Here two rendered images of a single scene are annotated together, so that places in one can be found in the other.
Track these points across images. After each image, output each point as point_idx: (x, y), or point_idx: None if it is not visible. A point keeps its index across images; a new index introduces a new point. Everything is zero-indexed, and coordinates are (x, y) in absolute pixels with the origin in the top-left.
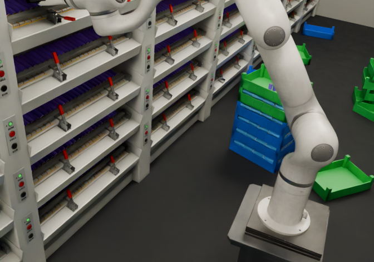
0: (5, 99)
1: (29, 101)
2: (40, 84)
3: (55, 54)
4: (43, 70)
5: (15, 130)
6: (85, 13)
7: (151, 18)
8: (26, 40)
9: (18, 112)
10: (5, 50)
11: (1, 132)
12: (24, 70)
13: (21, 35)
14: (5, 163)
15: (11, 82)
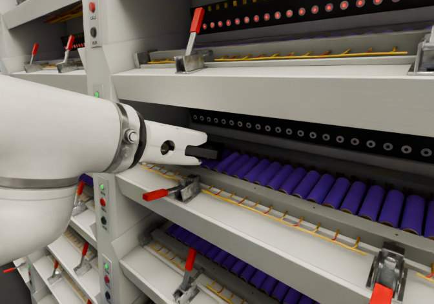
0: (106, 235)
1: (126, 268)
2: (165, 272)
3: (192, 254)
4: (194, 266)
5: (110, 281)
6: (249, 229)
7: None
8: (130, 186)
9: (115, 264)
10: (109, 179)
11: (101, 264)
12: (185, 243)
13: (131, 177)
14: (102, 301)
15: (112, 222)
